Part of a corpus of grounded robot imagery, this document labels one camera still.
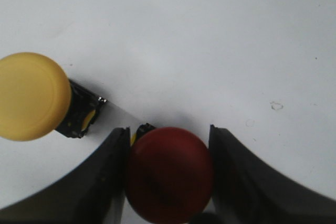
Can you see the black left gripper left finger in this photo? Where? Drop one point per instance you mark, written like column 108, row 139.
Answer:
column 91, row 193

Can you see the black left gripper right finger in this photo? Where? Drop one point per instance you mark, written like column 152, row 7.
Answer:
column 247, row 190

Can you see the dark red mushroom button switch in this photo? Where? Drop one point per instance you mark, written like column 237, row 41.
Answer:
column 169, row 175

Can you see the yellow mushroom push button switch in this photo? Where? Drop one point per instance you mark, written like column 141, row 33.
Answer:
column 37, row 98

